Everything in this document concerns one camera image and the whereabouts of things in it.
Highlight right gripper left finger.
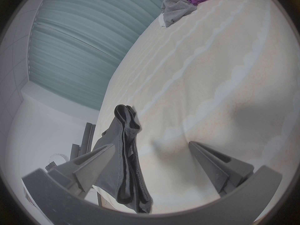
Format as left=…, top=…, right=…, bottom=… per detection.
left=48, top=144, right=115, bottom=198

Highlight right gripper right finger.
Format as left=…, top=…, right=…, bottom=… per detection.
left=189, top=141, right=255, bottom=194

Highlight black T-shirt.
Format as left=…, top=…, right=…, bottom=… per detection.
left=92, top=105, right=153, bottom=214

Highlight bed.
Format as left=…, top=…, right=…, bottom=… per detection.
left=92, top=0, right=298, bottom=214

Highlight black chest of drawers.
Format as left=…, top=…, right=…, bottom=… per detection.
left=70, top=122, right=96, bottom=162

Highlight round white disc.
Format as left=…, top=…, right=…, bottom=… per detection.
left=48, top=153, right=68, bottom=167

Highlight blue-green curtain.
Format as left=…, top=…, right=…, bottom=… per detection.
left=28, top=23, right=123, bottom=112
left=35, top=0, right=175, bottom=58

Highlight grey garment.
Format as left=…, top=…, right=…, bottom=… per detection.
left=160, top=0, right=198, bottom=28

